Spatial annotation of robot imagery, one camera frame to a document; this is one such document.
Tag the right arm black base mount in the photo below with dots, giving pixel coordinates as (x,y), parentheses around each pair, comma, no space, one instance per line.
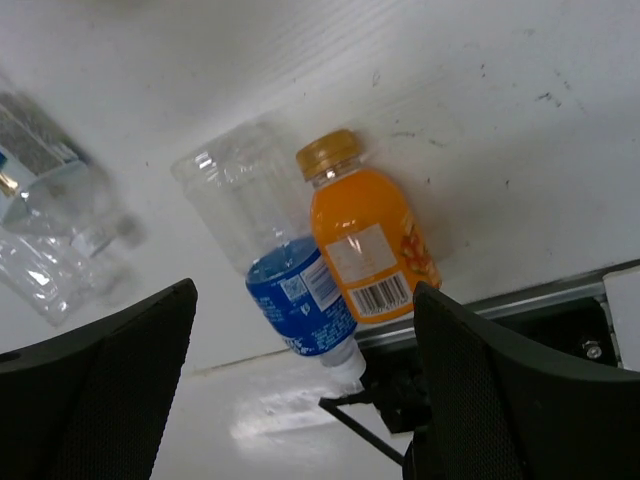
(393,412)

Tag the aluminium table edge rail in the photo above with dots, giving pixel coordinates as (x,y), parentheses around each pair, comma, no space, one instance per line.
(569,289)

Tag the blue label clear water bottle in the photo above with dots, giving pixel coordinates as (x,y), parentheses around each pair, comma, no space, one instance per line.
(246,189)

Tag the green white label water bottle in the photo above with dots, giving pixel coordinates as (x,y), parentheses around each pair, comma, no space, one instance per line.
(49,188)

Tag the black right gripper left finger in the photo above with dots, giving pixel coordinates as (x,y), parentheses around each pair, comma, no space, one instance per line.
(93,403)

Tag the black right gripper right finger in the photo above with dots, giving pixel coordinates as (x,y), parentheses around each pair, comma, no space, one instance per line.
(507,407)

